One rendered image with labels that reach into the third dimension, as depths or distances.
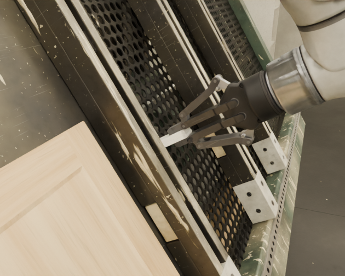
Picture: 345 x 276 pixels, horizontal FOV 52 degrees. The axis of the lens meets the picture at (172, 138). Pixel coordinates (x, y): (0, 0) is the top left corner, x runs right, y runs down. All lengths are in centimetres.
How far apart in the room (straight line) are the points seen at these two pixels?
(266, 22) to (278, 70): 362
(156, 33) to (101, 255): 58
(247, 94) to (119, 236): 29
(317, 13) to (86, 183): 39
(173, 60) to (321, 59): 49
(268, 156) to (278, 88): 77
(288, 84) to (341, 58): 8
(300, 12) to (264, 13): 366
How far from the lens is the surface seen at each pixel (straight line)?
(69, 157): 55
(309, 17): 49
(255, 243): 98
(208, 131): 61
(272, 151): 127
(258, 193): 100
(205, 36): 121
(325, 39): 50
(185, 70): 92
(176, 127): 63
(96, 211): 55
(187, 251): 67
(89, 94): 61
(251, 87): 55
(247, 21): 190
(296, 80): 53
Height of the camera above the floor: 151
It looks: 24 degrees down
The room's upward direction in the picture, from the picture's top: straight up
